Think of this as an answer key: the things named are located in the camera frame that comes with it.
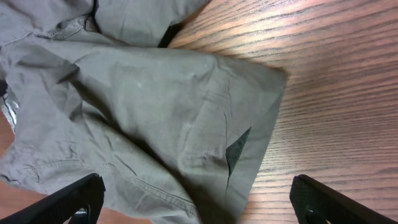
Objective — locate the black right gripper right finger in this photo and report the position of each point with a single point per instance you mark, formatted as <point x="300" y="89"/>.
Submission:
<point x="314" y="202"/>

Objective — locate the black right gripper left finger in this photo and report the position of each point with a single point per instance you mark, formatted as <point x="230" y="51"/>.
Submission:
<point x="79" y="202"/>

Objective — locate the grey shorts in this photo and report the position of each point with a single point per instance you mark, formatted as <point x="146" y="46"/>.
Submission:
<point x="178" y="136"/>

